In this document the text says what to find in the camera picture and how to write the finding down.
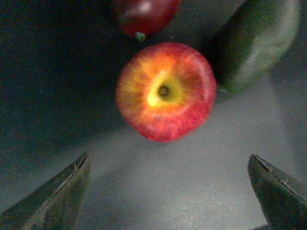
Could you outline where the dark red plum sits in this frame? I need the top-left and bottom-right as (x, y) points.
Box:
(110, 0), (182, 42)

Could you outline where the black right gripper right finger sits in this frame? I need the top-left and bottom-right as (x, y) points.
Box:
(248, 154), (307, 230)

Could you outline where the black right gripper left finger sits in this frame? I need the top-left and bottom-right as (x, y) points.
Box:
(0, 152), (89, 230)

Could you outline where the green avocado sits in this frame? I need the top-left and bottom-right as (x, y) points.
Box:
(213, 0), (301, 93)

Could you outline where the red yellow apple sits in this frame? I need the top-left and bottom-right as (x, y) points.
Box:
(115, 42), (217, 143)

